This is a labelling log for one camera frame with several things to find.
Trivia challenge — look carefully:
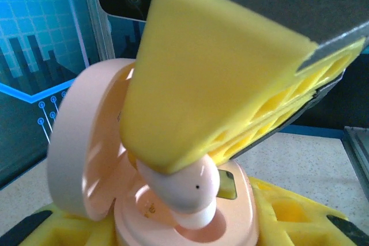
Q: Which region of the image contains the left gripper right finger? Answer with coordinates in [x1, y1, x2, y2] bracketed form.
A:
[249, 175, 369, 246]

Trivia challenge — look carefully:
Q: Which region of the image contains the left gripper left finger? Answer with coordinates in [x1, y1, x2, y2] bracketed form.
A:
[0, 202, 118, 246]

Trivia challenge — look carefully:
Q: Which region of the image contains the pink earbud charging case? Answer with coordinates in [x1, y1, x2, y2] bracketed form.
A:
[46, 58, 261, 246]

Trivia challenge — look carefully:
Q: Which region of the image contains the pink earbud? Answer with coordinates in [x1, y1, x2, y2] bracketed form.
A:
[135, 153, 221, 231]

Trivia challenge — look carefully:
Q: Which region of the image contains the aluminium side rail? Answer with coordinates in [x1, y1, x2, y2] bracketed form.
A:
[342, 126, 369, 199]

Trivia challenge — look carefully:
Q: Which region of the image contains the aluminium frame post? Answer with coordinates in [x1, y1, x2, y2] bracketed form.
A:
[79, 0, 116, 70]

